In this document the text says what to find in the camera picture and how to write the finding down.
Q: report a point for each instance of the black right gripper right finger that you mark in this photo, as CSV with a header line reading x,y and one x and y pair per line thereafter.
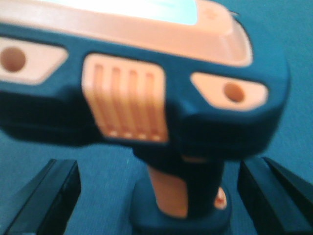
x,y
278,201

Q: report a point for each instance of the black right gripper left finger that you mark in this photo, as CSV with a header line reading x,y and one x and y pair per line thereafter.
x,y
45,204

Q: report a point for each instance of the orange black barcode scanner gun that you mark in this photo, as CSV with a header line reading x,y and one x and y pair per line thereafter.
x,y
186,84

